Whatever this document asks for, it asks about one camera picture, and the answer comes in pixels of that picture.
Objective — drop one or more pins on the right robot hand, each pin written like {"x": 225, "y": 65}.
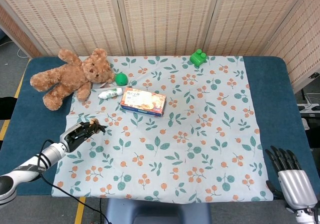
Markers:
{"x": 296, "y": 186}

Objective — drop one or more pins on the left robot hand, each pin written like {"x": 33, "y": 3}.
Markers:
{"x": 76, "y": 135}

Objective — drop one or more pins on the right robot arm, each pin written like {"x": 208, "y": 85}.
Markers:
{"x": 308, "y": 216}

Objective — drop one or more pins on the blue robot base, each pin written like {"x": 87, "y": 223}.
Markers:
{"x": 155, "y": 212}

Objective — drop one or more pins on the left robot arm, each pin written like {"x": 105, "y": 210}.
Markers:
{"x": 25, "y": 170}

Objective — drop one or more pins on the teal table cover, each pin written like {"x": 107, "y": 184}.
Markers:
{"x": 37, "y": 124}

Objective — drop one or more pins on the white bottle with green label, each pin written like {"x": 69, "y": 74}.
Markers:
{"x": 110, "y": 93}

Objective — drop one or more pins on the brown teddy bear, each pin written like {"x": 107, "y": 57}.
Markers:
{"x": 72, "y": 76}

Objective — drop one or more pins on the green ball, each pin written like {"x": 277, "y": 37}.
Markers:
{"x": 121, "y": 79}

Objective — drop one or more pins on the blue and orange cookie box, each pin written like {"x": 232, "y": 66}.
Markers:
{"x": 142, "y": 101}

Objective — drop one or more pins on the floral print tablecloth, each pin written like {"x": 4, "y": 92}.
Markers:
{"x": 170, "y": 139}

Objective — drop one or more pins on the bamboo screen panel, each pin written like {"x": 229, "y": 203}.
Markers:
{"x": 300, "y": 39}
{"x": 170, "y": 17}
{"x": 17, "y": 34}
{"x": 70, "y": 19}
{"x": 250, "y": 19}

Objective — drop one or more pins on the green toy building block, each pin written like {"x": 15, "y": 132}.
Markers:
{"x": 198, "y": 58}

